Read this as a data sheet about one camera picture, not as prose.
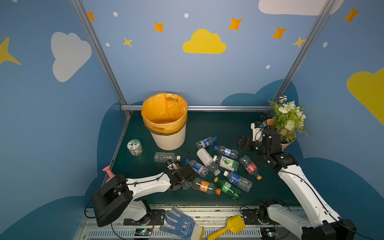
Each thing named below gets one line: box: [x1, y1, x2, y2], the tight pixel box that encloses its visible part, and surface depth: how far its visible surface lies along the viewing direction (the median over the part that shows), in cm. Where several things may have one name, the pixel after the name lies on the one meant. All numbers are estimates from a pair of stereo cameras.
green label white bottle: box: [213, 155, 240, 172], surface depth 92 cm
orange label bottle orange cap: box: [192, 177, 221, 195], surface depth 82 cm
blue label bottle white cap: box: [223, 170, 253, 192], surface depth 84 cm
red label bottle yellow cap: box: [239, 155, 263, 181], surface depth 90 cm
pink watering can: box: [102, 165, 117, 184], surface depth 81 cm
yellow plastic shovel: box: [207, 215, 246, 240], surface depth 73 cm
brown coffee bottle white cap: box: [196, 148, 221, 176], surface depth 92 cm
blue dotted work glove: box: [159, 206, 205, 240], surface depth 73 cm
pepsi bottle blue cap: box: [196, 136, 218, 150], surface depth 101 cm
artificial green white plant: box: [268, 95, 310, 144], surface depth 85 cm
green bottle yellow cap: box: [213, 177, 242, 202], surface depth 81 cm
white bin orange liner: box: [141, 92, 188, 151], surface depth 92 cm
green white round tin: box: [126, 139, 144, 157], surface depth 95 cm
